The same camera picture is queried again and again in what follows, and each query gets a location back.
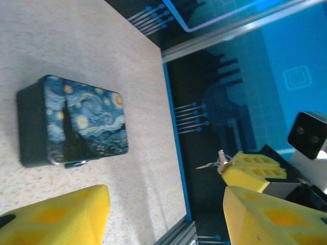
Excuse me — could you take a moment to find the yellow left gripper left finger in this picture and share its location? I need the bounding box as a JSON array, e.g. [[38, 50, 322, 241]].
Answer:
[[0, 185, 111, 245]]

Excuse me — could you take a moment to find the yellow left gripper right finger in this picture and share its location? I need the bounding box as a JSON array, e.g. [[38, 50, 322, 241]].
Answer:
[[222, 185, 327, 245]]

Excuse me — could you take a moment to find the brass key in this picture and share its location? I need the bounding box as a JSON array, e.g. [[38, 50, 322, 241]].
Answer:
[[218, 150, 232, 175]]

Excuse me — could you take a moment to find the starry night print padlock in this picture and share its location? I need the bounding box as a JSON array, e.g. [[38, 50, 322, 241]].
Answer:
[[15, 74, 130, 169]]

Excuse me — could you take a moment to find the blue table edge strip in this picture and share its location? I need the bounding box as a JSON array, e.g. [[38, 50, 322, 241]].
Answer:
[[162, 62, 193, 222]]

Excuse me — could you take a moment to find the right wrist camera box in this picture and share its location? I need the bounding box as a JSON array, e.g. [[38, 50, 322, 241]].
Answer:
[[287, 111, 327, 193]]

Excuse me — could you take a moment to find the aluminium side rail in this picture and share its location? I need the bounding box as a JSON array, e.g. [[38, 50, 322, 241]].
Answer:
[[152, 220, 197, 245]]

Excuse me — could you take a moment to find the aluminium frame post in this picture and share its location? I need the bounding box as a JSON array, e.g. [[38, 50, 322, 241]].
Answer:
[[160, 5, 327, 64]]

